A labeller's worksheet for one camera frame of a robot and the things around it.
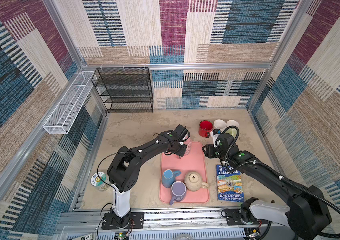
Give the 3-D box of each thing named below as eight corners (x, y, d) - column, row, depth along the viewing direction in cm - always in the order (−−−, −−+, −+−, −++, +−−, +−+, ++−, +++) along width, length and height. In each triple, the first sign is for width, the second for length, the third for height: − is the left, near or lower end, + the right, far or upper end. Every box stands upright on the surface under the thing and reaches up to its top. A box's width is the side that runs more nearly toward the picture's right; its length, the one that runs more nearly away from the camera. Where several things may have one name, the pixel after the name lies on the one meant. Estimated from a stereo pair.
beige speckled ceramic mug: (184, 192, 83) (185, 187, 76) (184, 177, 88) (184, 171, 82) (206, 192, 83) (209, 187, 76) (204, 176, 88) (207, 171, 82)
